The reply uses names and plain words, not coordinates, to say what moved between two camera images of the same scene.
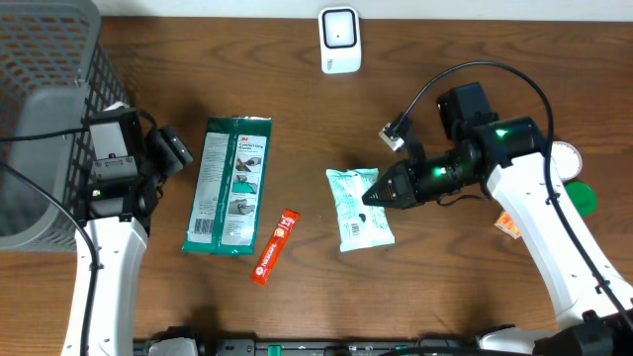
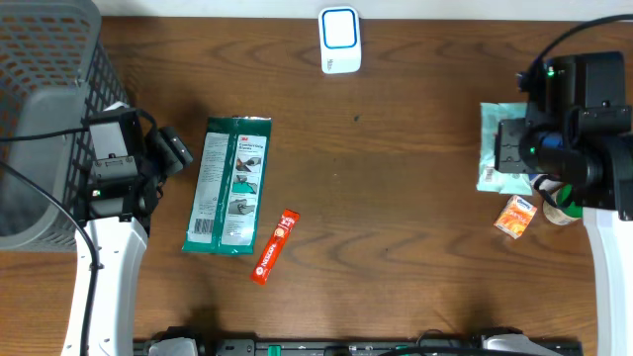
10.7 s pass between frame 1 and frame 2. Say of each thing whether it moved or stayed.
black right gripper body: moved
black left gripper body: stayed
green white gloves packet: stayed
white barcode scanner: stayed
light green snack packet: moved
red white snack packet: stayed
